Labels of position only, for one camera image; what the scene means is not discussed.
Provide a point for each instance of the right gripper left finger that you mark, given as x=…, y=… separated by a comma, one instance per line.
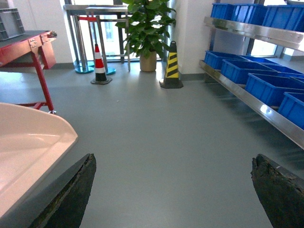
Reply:
x=61, y=204

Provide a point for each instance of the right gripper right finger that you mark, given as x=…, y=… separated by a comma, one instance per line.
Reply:
x=280, y=192

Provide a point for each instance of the beige plastic dustpan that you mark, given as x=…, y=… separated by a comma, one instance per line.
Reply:
x=32, y=142

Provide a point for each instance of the stainless steel roller shelf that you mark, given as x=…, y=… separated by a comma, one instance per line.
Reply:
x=279, y=100

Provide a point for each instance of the red white traffic cone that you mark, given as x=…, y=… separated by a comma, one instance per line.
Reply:
x=100, y=73

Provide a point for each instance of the yellow black traffic cone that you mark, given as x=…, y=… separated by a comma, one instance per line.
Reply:
x=171, y=78

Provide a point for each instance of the potted green plant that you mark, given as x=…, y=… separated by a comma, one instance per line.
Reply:
x=147, y=30

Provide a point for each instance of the red frame work table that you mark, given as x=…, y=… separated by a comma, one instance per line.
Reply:
x=31, y=49

